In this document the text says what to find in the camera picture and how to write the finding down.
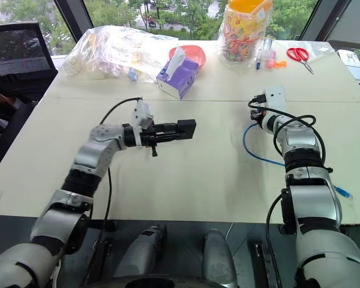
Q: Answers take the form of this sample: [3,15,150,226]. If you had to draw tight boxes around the purple tissue box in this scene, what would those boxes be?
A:
[155,46,200,100]

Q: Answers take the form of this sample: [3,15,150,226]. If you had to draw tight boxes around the black mesh office chair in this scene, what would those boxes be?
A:
[0,21,59,176]

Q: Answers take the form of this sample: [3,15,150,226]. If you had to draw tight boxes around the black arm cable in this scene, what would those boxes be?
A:
[77,96,145,286]
[247,95,334,288]

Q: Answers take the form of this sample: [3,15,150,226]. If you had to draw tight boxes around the large clear plastic bag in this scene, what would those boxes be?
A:
[61,25,179,83]

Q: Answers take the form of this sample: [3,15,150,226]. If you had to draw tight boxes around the small flat clear plastic bag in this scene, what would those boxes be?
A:
[305,40,337,62]

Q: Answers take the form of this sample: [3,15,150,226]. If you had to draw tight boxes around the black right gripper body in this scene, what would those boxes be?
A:
[250,107,268,129]

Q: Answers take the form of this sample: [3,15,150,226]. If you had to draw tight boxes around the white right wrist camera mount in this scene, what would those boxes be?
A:
[264,86,287,113]

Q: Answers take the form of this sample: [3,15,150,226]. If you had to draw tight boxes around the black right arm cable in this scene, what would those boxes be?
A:
[247,95,334,288]

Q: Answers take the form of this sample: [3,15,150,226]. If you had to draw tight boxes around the white printed box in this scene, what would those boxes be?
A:
[335,49,360,65]

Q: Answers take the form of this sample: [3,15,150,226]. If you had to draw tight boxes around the red handled scissors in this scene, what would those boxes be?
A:
[286,47,314,76]

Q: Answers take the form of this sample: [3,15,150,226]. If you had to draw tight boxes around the bag of colourful snacks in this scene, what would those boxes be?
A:
[218,0,274,65]

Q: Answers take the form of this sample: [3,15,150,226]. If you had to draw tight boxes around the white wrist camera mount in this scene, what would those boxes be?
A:
[264,86,287,113]
[130,99,155,148]

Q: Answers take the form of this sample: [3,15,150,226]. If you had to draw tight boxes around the coral plastic bowl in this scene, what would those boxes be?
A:
[169,44,207,68]

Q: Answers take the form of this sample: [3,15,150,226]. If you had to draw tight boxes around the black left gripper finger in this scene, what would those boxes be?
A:
[154,132,181,142]
[154,122,181,132]

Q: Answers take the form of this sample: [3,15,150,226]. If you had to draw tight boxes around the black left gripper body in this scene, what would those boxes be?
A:
[139,121,158,158]

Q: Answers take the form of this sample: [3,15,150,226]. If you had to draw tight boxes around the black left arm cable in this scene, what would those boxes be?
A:
[77,96,145,286]

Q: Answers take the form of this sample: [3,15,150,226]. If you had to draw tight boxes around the clear plastic tube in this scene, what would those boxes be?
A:
[262,37,274,61]

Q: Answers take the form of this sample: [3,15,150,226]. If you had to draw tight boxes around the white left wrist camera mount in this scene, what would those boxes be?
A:
[130,99,155,148]

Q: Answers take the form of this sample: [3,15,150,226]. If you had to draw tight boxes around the blue Ethernet cable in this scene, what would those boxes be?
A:
[242,122,355,201]

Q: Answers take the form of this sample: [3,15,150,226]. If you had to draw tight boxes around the grey rounded robot leg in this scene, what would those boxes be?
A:
[113,224,167,278]
[201,229,238,288]

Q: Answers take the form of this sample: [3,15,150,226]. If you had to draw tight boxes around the dark window frame post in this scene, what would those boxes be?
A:
[56,0,94,43]
[299,0,352,41]

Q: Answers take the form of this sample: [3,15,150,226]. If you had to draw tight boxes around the small pink plastic item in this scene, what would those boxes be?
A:
[265,50,277,70]

